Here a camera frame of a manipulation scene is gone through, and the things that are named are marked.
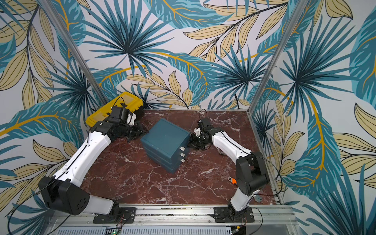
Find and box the right aluminium corner post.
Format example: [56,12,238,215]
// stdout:
[247,1,308,116]

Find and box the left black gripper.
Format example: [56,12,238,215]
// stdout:
[120,120,149,142]

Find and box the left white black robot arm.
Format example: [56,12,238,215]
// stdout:
[38,121,148,217]

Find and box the aluminium front rail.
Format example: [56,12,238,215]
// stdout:
[43,204,302,235]

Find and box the left aluminium corner post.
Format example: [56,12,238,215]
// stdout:
[40,0,108,106]

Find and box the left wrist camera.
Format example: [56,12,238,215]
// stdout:
[108,106,137,126]

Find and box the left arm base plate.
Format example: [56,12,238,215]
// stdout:
[93,207,136,224]

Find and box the aluminium corner post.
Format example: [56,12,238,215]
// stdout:
[247,1,308,116]
[40,0,108,106]

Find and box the teal three-drawer cabinet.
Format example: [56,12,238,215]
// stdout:
[141,118,190,173]

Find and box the yellow black toolbox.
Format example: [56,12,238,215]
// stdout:
[85,92,144,127]

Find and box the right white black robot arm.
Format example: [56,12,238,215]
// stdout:
[191,128,270,212]

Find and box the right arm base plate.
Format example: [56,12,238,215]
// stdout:
[212,205,255,223]

